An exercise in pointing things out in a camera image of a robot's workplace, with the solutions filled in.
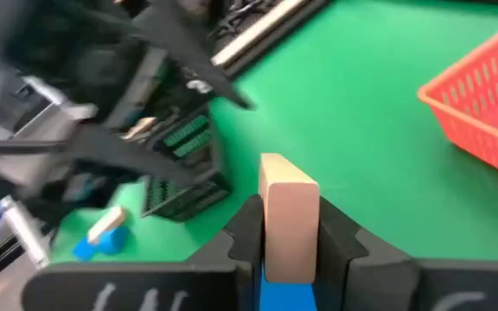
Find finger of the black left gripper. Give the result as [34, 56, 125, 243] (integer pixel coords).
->
[136, 3, 255, 111]
[65, 124, 199, 187]

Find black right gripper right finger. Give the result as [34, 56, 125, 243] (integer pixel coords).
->
[313, 197, 419, 311]

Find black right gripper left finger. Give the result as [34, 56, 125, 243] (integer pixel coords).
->
[186, 194, 265, 311]

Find black plastic basket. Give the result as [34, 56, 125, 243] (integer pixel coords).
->
[143, 107, 233, 224]

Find silver metal tube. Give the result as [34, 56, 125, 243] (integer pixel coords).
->
[0, 196, 50, 270]

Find red plastic basket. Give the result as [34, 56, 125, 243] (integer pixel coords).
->
[417, 15, 498, 185]

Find silver aluminium rail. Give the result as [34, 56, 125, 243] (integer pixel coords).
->
[211, 0, 307, 67]

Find black cable bundle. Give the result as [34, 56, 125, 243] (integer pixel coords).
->
[212, 0, 287, 34]

